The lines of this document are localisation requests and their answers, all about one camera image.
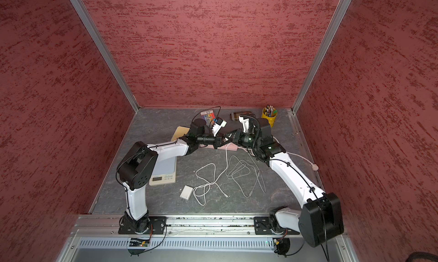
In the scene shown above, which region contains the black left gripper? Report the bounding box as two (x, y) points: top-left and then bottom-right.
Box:
(197, 131), (231, 149)

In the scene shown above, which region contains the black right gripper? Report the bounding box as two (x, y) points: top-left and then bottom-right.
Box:
(224, 128), (261, 148)

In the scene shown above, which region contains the white usb cable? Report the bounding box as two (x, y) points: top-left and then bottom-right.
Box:
(192, 143), (230, 207)
(225, 155), (267, 198)

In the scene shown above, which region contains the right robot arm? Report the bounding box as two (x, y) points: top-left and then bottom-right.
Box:
(224, 115), (344, 247)

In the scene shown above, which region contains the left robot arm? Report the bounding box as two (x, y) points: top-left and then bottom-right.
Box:
(116, 119), (224, 235)

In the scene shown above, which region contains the blue top electronic scale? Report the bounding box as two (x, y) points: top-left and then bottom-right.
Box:
(149, 157), (177, 186)

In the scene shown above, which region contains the pink power strip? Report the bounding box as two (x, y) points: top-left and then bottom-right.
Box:
(218, 143), (238, 151)

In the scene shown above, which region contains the plaid pencil case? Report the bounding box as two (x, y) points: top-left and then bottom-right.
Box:
(230, 112), (246, 121)

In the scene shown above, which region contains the rainbow marker pack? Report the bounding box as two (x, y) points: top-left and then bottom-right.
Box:
(200, 109), (216, 124)

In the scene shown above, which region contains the yellow pen holder cup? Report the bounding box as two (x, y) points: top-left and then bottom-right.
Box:
(261, 105), (278, 127)

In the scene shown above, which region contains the white square charger block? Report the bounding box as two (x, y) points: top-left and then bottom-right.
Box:
(180, 185), (193, 200)

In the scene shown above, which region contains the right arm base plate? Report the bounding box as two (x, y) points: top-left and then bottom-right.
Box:
(253, 216), (300, 236)

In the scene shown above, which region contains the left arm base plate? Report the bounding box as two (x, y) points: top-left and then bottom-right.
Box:
(118, 215), (167, 236)

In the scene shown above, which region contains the aluminium corner post right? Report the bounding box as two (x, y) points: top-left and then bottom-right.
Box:
(292, 0), (352, 115)

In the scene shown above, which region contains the aluminium corner post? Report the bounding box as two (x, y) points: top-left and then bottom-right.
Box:
(69, 0), (140, 113)
(292, 0), (352, 115)

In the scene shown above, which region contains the aluminium corner post left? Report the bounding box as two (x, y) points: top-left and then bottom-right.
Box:
(69, 0), (140, 113)

